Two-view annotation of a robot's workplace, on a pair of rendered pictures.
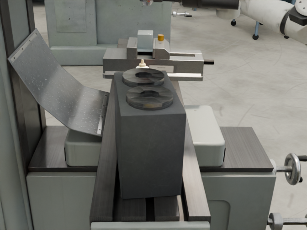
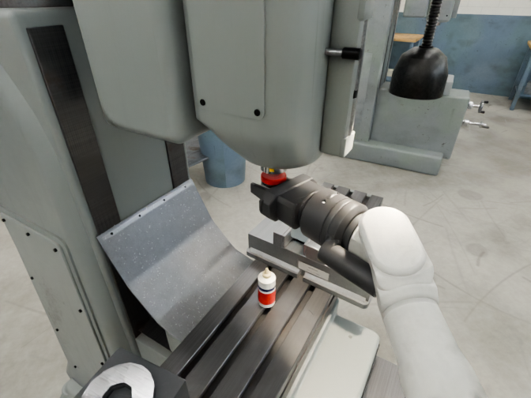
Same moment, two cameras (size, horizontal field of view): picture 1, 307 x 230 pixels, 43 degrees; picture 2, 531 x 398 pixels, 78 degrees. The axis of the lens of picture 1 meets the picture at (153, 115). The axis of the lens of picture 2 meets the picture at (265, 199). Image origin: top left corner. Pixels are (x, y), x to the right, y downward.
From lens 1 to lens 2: 0.75 m
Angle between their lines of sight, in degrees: 29
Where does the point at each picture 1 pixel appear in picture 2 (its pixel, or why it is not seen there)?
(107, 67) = (253, 244)
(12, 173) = (114, 336)
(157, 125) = not seen: outside the picture
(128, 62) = (275, 248)
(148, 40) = not seen: hidden behind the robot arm
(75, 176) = not seen: hidden behind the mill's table
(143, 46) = (297, 234)
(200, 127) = (333, 378)
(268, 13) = (404, 371)
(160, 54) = (312, 253)
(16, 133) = (117, 303)
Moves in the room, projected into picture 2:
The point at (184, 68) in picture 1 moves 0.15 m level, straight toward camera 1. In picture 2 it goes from (344, 283) to (310, 325)
